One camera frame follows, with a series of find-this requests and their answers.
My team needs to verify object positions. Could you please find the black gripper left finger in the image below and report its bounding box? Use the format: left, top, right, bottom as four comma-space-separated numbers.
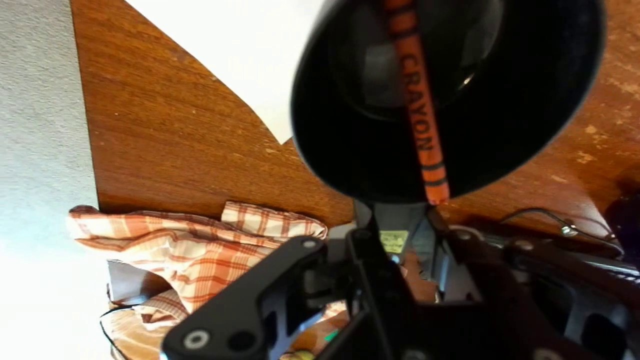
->
159, 228, 415, 360

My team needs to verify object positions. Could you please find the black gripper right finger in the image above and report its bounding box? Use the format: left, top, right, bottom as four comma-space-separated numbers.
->
427, 212, 640, 360

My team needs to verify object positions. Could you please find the black measuring cup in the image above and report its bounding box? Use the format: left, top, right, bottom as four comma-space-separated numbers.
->
288, 0, 608, 237

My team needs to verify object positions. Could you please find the red crayon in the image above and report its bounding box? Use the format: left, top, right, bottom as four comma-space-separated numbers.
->
380, 0, 452, 207

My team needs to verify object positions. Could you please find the white paper napkin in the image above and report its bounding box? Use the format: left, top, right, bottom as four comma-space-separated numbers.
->
126, 0, 327, 146

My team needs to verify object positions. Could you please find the orange striped cloth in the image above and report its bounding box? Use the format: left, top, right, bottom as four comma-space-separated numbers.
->
63, 200, 356, 360

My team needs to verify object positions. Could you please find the thin wire with plug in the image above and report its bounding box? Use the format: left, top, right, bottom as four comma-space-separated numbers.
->
498, 207, 625, 244

